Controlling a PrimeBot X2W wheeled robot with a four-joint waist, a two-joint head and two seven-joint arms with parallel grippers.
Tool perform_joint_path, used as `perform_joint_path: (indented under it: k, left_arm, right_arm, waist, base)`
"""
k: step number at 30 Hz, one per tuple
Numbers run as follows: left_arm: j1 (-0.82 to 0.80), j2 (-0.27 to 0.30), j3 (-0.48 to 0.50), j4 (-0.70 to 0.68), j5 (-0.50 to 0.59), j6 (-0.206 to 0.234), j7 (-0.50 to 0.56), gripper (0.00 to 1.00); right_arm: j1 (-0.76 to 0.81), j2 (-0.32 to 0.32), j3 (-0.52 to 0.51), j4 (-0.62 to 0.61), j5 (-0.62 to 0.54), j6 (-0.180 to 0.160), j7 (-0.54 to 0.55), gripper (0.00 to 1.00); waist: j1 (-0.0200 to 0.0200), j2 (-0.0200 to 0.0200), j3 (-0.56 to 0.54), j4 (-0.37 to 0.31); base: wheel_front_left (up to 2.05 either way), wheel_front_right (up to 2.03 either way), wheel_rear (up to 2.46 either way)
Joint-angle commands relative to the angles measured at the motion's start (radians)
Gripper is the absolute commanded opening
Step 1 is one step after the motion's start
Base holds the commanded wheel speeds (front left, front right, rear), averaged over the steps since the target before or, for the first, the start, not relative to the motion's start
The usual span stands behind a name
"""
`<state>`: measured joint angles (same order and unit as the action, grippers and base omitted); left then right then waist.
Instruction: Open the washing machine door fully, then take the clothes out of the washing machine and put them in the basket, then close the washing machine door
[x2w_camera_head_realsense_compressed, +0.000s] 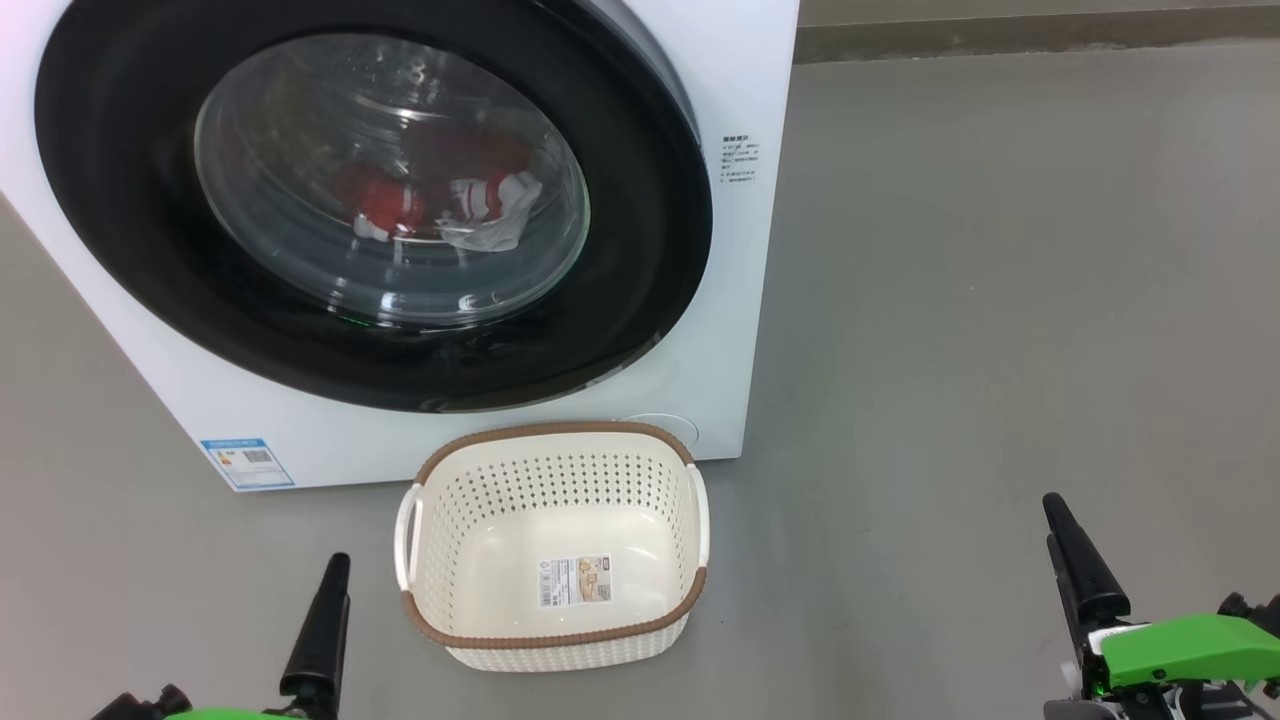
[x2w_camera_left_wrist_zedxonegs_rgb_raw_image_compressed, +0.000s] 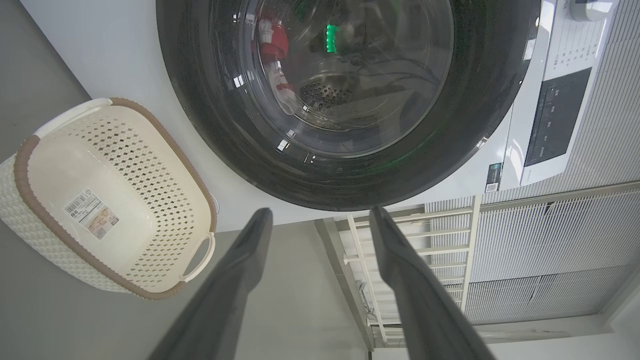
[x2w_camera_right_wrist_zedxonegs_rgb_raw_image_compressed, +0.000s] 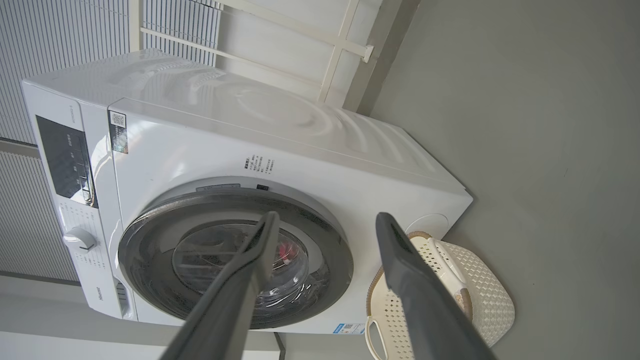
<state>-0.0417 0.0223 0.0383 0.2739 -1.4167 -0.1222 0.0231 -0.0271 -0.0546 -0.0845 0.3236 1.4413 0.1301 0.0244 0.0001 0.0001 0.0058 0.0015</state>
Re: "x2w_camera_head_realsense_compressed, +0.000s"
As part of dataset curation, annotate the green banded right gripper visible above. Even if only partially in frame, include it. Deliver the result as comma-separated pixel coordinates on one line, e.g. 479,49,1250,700
1042,492,1280,720

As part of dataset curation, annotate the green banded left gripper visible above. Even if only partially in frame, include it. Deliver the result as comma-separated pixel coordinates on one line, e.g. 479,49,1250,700
165,553,352,720

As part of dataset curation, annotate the red and white garment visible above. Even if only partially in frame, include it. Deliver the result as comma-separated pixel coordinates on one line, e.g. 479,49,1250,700
335,130,546,253

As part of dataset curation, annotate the washing machine door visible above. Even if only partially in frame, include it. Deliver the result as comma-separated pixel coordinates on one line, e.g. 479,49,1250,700
33,0,714,413

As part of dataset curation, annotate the cream basket with brown rim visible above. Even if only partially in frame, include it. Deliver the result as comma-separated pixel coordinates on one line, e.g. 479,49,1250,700
394,421,711,673

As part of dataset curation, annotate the white front-load washing machine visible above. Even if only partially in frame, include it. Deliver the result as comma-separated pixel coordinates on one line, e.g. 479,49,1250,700
0,0,801,493

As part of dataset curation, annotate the blue energy label sticker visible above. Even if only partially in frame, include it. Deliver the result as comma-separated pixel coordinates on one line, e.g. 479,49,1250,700
199,437,297,492

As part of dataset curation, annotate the round white filter cover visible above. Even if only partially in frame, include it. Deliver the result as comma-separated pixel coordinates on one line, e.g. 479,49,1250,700
625,413,699,451

